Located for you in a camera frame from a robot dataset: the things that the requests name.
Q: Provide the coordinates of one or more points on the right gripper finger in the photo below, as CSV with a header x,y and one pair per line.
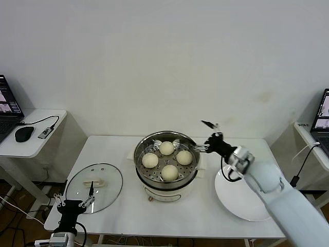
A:
x,y
201,148
208,123

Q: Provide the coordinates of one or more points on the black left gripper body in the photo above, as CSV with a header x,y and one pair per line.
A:
x,y
69,209

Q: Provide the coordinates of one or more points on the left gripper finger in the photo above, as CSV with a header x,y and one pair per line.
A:
x,y
59,202
91,191

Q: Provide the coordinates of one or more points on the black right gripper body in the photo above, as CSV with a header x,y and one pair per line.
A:
x,y
218,145

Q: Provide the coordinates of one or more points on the white steamed baozi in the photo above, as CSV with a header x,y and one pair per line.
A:
x,y
166,148
169,172
150,160
184,157

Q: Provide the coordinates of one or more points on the round glass lid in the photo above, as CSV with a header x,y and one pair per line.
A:
x,y
108,180

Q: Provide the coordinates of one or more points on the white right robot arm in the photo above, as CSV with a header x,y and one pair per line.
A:
x,y
270,180

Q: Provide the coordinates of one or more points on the stainless steel steamer basket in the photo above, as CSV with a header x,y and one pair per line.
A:
x,y
191,169

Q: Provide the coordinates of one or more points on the round white plate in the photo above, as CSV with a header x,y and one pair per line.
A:
x,y
231,195

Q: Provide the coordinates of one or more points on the cream electric cooker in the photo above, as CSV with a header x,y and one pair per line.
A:
x,y
167,193

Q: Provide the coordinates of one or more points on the white side table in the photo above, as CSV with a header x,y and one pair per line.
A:
x,y
304,133
33,146

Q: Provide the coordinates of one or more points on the small grey usb hub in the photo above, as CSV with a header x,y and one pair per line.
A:
x,y
46,132

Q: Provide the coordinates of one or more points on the black computer mouse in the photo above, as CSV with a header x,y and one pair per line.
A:
x,y
24,133

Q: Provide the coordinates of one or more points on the black power adapter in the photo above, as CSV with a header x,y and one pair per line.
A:
x,y
295,182

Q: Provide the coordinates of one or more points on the dark open laptop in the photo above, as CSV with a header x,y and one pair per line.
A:
x,y
322,115

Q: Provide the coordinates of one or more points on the black open laptop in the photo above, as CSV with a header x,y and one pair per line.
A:
x,y
7,103

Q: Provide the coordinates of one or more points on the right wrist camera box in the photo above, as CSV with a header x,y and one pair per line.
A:
x,y
248,160

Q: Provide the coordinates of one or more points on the white wall outlet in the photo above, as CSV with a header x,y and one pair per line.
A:
x,y
46,166

